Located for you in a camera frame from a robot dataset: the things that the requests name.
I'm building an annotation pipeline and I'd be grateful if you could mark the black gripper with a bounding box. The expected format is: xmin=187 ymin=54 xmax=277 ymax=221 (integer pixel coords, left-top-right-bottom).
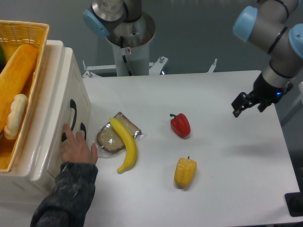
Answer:
xmin=232 ymin=73 xmax=293 ymax=118

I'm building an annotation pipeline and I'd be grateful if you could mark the grey sleeved forearm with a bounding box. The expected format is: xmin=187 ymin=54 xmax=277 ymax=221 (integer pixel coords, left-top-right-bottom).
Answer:
xmin=30 ymin=162 xmax=98 ymax=227

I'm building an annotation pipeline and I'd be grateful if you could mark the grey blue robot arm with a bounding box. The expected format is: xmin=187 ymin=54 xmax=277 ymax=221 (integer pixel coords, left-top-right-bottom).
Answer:
xmin=83 ymin=0 xmax=303 ymax=117

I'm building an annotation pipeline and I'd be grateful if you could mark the white drawer cabinet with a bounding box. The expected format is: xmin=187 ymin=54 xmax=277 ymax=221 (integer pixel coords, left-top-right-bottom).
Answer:
xmin=0 ymin=40 xmax=91 ymax=204

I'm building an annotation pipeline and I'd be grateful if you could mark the person's bare hand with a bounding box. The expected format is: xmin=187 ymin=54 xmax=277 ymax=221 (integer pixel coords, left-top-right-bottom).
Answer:
xmin=61 ymin=124 xmax=98 ymax=165

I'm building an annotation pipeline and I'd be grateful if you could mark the red bell pepper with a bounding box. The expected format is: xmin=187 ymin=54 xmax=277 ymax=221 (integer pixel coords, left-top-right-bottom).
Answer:
xmin=170 ymin=113 xmax=191 ymax=139

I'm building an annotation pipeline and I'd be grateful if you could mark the yellow bell pepper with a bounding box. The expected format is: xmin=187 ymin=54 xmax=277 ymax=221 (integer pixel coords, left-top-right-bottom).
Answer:
xmin=174 ymin=156 xmax=197 ymax=189

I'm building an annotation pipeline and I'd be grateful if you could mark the black device at table corner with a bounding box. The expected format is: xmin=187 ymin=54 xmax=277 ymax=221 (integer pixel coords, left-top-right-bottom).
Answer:
xmin=285 ymin=192 xmax=303 ymax=217

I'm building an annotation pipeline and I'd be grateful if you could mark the yellow banana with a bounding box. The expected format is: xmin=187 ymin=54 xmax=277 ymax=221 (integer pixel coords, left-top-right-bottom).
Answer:
xmin=109 ymin=118 xmax=138 ymax=174

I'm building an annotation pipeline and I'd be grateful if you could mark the bagged bread slice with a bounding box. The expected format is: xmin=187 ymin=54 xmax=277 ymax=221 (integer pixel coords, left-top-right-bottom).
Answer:
xmin=96 ymin=112 xmax=144 ymax=158

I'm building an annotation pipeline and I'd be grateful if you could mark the orange baguette loaf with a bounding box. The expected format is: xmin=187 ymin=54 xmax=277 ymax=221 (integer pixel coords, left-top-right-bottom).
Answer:
xmin=0 ymin=44 xmax=37 ymax=131

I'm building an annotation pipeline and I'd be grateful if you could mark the cream white toy pastry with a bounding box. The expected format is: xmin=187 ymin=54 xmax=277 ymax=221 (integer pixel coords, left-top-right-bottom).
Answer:
xmin=4 ymin=94 xmax=27 ymax=140

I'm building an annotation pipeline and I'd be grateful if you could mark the yellow woven basket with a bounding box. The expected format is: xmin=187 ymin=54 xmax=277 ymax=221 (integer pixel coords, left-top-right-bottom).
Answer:
xmin=0 ymin=20 xmax=49 ymax=173

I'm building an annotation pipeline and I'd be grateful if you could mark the green vegetable toy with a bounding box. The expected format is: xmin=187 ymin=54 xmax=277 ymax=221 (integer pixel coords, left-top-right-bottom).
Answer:
xmin=0 ymin=45 xmax=6 ymax=70

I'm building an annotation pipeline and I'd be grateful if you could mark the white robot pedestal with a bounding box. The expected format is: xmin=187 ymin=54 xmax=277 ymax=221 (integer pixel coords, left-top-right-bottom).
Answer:
xmin=107 ymin=12 xmax=156 ymax=77

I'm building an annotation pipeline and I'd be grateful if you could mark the black lower drawer handle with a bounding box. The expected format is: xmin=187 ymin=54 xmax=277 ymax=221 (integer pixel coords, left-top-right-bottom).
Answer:
xmin=80 ymin=122 xmax=87 ymax=140

